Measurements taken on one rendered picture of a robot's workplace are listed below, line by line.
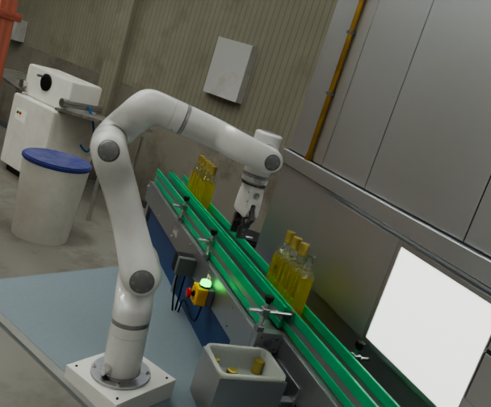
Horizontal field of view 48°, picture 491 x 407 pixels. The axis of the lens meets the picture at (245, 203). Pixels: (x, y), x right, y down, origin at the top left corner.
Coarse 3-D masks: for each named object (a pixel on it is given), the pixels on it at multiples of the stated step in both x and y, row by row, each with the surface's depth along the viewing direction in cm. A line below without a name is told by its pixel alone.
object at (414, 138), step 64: (384, 0) 204; (448, 0) 173; (320, 64) 239; (384, 64) 196; (448, 64) 167; (384, 128) 189; (448, 128) 162; (320, 192) 218; (384, 192) 182; (448, 192) 157; (448, 256) 149; (320, 320) 201; (384, 384) 165
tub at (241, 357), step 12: (216, 348) 171; (228, 348) 172; (240, 348) 174; (252, 348) 176; (228, 360) 173; (240, 360) 175; (252, 360) 177; (264, 360) 176; (240, 372) 173; (264, 372) 174; (276, 372) 168
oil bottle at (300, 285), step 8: (296, 272) 188; (304, 272) 186; (312, 272) 187; (296, 280) 187; (304, 280) 186; (312, 280) 187; (288, 288) 191; (296, 288) 187; (304, 288) 187; (288, 296) 190; (296, 296) 187; (304, 296) 188; (296, 304) 188; (304, 304) 190; (296, 312) 189
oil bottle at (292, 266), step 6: (288, 264) 194; (294, 264) 192; (300, 264) 192; (288, 270) 194; (294, 270) 191; (288, 276) 193; (282, 282) 196; (288, 282) 192; (282, 288) 195; (282, 294) 194
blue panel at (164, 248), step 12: (156, 228) 313; (156, 240) 308; (168, 240) 289; (168, 252) 284; (168, 264) 281; (168, 276) 277; (180, 300) 254; (192, 312) 238; (204, 312) 226; (192, 324) 235; (204, 324) 223; (216, 324) 213; (204, 336) 221; (216, 336) 211
